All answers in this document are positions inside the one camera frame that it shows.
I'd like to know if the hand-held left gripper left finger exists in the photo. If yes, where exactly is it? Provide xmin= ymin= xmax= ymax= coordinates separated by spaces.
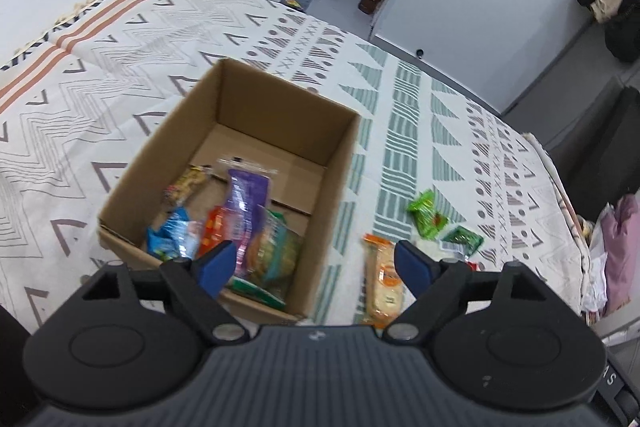
xmin=82 ymin=239 xmax=251 ymax=346

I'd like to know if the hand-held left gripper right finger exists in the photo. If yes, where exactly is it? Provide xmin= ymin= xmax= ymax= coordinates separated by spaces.
xmin=382 ymin=240 xmax=556 ymax=346

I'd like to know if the orange red snack packet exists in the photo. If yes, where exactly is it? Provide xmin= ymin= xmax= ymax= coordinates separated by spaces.
xmin=197 ymin=205 xmax=232 ymax=259

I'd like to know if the orange cracker packet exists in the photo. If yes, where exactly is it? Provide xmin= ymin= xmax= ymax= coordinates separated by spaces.
xmin=360 ymin=234 xmax=406 ymax=327

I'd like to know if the green striped snack packet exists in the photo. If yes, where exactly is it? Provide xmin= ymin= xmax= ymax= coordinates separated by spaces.
xmin=245 ymin=206 xmax=304 ymax=294
xmin=226 ymin=276 xmax=287 ymax=311

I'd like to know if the purple snack packet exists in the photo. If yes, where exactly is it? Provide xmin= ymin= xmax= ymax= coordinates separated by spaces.
xmin=217 ymin=156 xmax=279 ymax=279

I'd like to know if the clear mixed snack packet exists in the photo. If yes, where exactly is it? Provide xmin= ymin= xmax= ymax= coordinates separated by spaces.
xmin=164 ymin=166 xmax=209 ymax=208

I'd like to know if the brown cardboard box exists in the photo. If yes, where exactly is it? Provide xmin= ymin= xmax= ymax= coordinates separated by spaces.
xmin=97 ymin=58 xmax=362 ymax=324

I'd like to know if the bright green snack packet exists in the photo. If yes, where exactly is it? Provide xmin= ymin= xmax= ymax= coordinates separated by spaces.
xmin=406 ymin=189 xmax=449 ymax=239

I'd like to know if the dark green snack packet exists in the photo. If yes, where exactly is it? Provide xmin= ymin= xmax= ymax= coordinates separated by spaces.
xmin=440 ymin=227 xmax=486 ymax=256

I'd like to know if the pink cloth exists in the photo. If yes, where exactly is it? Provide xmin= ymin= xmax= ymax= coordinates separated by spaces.
xmin=601 ymin=194 xmax=640 ymax=319

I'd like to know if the patterned blanket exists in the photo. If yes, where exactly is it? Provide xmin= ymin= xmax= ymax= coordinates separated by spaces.
xmin=0 ymin=0 xmax=593 ymax=338

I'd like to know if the black leaning panel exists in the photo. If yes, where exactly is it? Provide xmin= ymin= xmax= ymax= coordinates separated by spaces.
xmin=564 ymin=87 xmax=640 ymax=224

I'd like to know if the hanging black bag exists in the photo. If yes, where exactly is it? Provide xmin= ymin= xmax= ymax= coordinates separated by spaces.
xmin=604 ymin=7 xmax=640 ymax=64

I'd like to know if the hanging beige garment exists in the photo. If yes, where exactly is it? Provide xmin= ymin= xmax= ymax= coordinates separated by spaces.
xmin=590 ymin=0 xmax=640 ymax=24

